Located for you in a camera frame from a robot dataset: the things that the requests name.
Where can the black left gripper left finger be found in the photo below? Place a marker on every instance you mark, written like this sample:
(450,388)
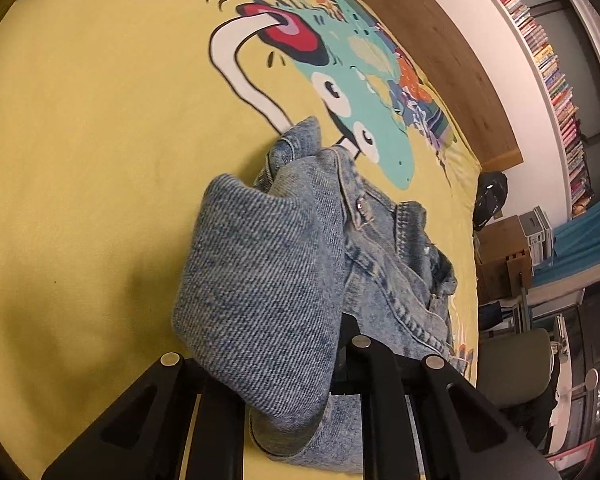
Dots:
(173,422)

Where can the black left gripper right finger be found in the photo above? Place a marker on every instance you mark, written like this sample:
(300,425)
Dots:
(423,419)

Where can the blue denim jacket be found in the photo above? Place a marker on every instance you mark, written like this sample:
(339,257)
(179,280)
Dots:
(273,268)

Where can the grey chair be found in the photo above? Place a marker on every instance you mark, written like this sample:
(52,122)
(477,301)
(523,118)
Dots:
(515,368)

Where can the wooden drawer cabinet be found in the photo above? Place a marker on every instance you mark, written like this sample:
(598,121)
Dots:
(503,261)

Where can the grey storage box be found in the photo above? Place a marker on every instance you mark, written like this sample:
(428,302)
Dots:
(539,233)

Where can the black backpack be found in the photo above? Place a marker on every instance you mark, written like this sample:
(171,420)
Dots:
(491,196)

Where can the teal curtain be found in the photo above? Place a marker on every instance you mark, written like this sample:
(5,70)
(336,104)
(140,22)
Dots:
(576,248)

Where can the row of books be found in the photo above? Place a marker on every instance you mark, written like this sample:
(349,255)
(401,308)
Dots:
(546,60)

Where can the yellow printed bedspread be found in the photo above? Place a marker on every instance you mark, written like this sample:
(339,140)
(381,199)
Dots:
(116,115)

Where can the wooden headboard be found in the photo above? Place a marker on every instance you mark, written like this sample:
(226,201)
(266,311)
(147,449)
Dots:
(438,47)

